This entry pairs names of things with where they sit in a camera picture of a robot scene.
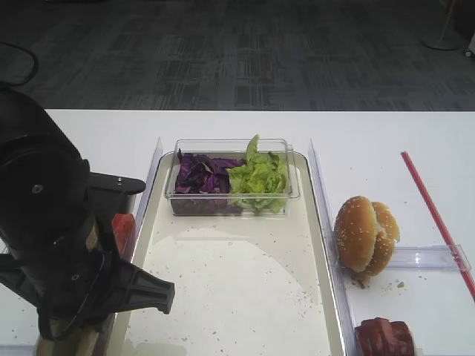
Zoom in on black floor cable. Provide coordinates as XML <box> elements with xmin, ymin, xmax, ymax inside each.
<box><xmin>0</xmin><ymin>41</ymin><xmax>39</xmax><ymax>87</ymax></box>

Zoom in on sesame bun smaller piece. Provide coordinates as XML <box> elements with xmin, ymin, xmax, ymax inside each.
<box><xmin>364</xmin><ymin>202</ymin><xmax>400</xmax><ymax>277</ymax></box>

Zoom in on red straw right side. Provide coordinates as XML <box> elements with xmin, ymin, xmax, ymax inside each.
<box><xmin>401</xmin><ymin>151</ymin><xmax>474</xmax><ymax>298</ymax></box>

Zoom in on sesame bun larger piece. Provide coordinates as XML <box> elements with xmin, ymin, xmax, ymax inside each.
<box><xmin>335</xmin><ymin>196</ymin><xmax>377</xmax><ymax>272</ymax></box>

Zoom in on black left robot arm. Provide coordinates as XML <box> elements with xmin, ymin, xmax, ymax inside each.
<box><xmin>1</xmin><ymin>85</ymin><xmax>175</xmax><ymax>342</ymax></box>

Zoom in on clear plastic rail upper right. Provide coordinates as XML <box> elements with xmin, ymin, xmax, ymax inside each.
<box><xmin>387</xmin><ymin>245</ymin><xmax>471</xmax><ymax>271</ymax></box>

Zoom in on purple cabbage leaves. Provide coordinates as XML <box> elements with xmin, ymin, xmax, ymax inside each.
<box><xmin>171</xmin><ymin>152</ymin><xmax>244</xmax><ymax>216</ymax></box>

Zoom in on green lettuce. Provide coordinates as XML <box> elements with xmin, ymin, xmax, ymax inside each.
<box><xmin>227</xmin><ymin>134</ymin><xmax>287</xmax><ymax>214</ymax></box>

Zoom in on clear vertical divider left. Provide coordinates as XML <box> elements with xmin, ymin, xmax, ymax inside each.
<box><xmin>125</xmin><ymin>138</ymin><xmax>163</xmax><ymax>262</ymax></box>

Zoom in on metal tray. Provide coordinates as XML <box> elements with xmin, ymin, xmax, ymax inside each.
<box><xmin>106</xmin><ymin>154</ymin><xmax>345</xmax><ymax>355</ymax></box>

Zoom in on clear plastic container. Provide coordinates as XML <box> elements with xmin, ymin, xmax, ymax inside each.
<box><xmin>164</xmin><ymin>135</ymin><xmax>300</xmax><ymax>216</ymax></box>

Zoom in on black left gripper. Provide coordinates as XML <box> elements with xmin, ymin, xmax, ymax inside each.
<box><xmin>38</xmin><ymin>173</ymin><xmax>175</xmax><ymax>340</ymax></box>

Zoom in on white stand base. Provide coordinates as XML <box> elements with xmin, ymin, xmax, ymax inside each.
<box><xmin>420</xmin><ymin>0</ymin><xmax>459</xmax><ymax>51</ymax></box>

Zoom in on red tomato slices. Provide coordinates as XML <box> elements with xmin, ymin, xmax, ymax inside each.
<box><xmin>111</xmin><ymin>214</ymin><xmax>135</xmax><ymax>257</ymax></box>

